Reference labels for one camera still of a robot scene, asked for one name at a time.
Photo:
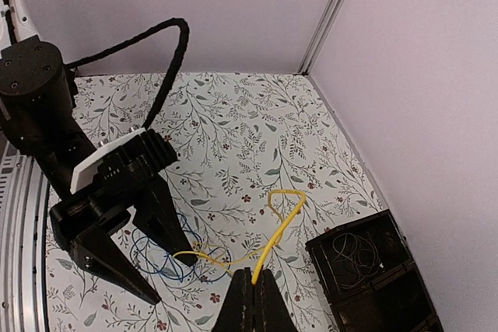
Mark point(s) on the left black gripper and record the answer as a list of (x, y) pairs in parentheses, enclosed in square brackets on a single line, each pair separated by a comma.
[(126, 188)]

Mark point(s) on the floral patterned table cloth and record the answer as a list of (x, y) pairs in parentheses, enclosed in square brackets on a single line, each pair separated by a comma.
[(238, 137)]

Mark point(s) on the aluminium front rail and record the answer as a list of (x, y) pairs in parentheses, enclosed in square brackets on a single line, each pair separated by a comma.
[(24, 196)]

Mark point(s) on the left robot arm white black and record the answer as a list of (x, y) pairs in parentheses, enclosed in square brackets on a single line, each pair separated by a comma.
[(38, 93)]

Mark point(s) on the left aluminium frame post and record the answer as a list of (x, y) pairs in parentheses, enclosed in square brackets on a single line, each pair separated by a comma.
[(320, 35)]

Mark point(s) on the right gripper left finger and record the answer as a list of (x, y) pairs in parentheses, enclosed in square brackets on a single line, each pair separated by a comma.
[(236, 313)]

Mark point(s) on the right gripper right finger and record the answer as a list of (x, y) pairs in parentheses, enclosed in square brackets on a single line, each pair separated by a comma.
[(270, 313)]

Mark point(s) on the black bin compartment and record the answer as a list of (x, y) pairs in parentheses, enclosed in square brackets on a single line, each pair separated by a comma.
[(350, 256), (398, 302)]

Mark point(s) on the black bin middle compartment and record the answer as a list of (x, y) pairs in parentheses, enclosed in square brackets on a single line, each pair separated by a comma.
[(398, 302)]

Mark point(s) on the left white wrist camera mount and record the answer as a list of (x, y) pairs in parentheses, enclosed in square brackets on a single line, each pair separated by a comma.
[(83, 173)]

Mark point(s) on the black bin left compartment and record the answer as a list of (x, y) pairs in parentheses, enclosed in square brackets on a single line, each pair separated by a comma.
[(350, 256)]

